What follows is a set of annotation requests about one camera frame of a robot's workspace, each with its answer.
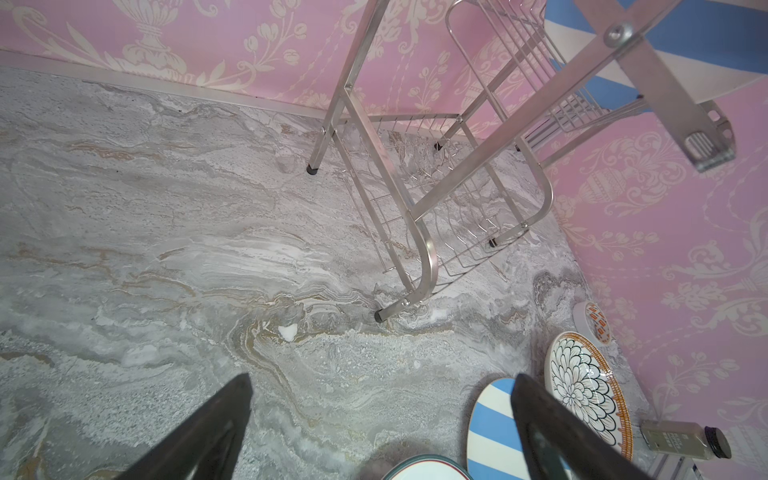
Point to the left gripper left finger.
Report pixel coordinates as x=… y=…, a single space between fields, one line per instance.
x=207 y=444

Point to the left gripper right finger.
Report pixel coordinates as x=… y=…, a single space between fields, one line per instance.
x=554 y=439

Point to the floral pattern plate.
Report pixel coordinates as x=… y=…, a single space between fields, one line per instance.
x=579 y=376

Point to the blue striped plate front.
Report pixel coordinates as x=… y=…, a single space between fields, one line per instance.
x=493 y=446

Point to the blue striped plate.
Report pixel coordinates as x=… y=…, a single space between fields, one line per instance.
x=711 y=47
x=493 y=446

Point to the tape roll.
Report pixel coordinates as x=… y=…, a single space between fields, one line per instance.
x=591 y=322

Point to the orange sunburst plate right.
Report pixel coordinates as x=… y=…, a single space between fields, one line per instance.
x=427 y=467

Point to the aluminium rail frame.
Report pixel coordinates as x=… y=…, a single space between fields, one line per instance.
x=673 y=467

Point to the silver wire dish rack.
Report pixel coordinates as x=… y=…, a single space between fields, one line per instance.
x=450 y=231

